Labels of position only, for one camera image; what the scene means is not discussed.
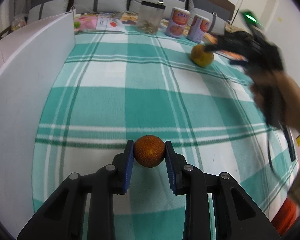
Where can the black phone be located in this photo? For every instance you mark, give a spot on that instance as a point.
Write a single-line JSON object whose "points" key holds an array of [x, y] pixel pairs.
{"points": [[290, 143]]}

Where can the orange stool cushion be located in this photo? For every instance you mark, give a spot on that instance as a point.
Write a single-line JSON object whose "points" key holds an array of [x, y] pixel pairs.
{"points": [[286, 216]]}

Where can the teal plaid tablecloth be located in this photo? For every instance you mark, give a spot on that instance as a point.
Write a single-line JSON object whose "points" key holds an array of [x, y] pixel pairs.
{"points": [[116, 87]]}

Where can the yellow-green pear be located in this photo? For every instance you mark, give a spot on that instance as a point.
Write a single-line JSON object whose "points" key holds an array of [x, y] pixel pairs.
{"points": [[200, 57]]}

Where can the right grey pillow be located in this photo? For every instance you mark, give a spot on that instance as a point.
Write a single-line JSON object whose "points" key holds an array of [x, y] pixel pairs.
{"points": [[218, 14]]}

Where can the far left grey pillow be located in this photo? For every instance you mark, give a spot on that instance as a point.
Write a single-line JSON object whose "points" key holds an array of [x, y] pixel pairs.
{"points": [[41, 9]]}

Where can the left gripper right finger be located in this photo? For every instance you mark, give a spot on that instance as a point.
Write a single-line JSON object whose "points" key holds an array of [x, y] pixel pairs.
{"points": [[215, 203]]}

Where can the dark bag on sofa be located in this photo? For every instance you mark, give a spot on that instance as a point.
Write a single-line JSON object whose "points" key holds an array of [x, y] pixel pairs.
{"points": [[233, 31]]}

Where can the right hand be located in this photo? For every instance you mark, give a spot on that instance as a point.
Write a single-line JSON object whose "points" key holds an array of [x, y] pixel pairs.
{"points": [[273, 106]]}

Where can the clear jar black lid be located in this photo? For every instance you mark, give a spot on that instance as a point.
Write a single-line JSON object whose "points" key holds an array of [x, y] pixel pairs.
{"points": [[149, 17]]}

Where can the pink snack packet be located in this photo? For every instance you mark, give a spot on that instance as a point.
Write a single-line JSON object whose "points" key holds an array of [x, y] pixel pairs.
{"points": [[96, 23]]}

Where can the plastic bag of snacks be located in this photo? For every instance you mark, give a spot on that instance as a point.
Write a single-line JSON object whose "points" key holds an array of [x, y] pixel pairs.
{"points": [[18, 22]]}

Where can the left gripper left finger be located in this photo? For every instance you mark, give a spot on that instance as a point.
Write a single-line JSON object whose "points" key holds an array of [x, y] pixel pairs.
{"points": [[83, 205]]}

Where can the orange label can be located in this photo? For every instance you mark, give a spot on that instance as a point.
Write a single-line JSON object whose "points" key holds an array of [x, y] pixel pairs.
{"points": [[177, 22]]}

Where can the dark orange small mandarin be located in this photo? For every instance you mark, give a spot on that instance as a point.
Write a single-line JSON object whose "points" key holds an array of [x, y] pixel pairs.
{"points": [[149, 151]]}

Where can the right forearm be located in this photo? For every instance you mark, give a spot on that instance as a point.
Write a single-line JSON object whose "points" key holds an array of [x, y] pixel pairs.
{"points": [[291, 95]]}

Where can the orange book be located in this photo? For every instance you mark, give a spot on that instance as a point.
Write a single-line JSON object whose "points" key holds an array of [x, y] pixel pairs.
{"points": [[230, 44]]}

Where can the white cardboard box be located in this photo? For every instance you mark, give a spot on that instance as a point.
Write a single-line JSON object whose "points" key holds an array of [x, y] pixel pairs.
{"points": [[30, 60]]}

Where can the purple label can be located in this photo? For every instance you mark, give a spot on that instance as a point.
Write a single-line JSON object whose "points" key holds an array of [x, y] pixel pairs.
{"points": [[198, 28]]}

